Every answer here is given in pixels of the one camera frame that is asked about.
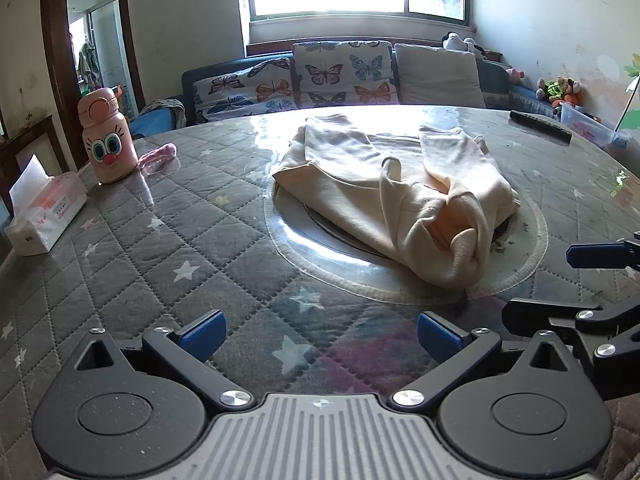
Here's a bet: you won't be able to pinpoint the cream sweatshirt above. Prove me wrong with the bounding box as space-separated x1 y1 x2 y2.
271 115 522 289

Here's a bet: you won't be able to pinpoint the dark blue sofa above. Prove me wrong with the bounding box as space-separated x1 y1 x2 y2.
181 40 561 126

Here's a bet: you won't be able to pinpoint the colourful paper pinwheel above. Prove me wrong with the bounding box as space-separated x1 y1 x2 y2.
612 52 640 133

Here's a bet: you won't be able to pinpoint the blue chair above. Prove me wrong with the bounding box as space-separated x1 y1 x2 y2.
131 109 177 139

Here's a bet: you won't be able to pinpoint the dark wooden door frame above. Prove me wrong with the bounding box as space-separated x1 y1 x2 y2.
40 0 146 171

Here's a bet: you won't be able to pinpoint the white tissue pack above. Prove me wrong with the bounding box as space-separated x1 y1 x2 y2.
4 154 88 254

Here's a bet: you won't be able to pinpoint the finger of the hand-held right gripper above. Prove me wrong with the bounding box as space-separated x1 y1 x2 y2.
566 232 640 273
501 294 640 402

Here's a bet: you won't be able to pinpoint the plain grey cushion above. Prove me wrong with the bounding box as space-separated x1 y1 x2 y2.
394 43 487 109

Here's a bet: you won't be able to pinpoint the square butterfly print cushion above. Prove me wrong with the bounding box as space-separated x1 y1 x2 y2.
291 40 399 109

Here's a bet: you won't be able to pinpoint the pink fabric strap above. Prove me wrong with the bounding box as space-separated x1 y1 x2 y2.
136 143 178 173

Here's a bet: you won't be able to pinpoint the wide butterfly print cushion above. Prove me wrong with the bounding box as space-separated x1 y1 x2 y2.
192 57 298 123

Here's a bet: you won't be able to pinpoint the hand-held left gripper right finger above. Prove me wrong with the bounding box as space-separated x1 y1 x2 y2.
390 311 571 412

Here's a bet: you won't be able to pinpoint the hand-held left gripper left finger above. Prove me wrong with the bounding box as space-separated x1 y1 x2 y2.
75 309 257 413

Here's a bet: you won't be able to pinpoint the pink cartoon water bottle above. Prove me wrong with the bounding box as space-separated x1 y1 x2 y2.
77 87 138 184

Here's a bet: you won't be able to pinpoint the hanging clothes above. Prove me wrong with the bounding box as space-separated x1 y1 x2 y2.
75 35 103 88

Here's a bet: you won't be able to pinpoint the black remote control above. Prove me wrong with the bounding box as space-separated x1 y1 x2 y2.
509 110 572 147

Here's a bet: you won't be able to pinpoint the panda plush toy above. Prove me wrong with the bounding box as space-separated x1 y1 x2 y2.
442 32 483 56

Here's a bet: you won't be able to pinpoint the grey crumpled cloth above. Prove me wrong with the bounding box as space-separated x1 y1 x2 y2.
139 99 188 128

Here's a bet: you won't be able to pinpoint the clear plastic storage box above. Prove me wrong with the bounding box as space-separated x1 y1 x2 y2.
559 101 632 151

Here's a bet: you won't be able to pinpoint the blue toy cabinet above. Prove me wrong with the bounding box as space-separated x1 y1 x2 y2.
117 85 138 121

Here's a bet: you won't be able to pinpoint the heap of small plush toys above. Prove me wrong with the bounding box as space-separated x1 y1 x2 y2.
536 76 583 108

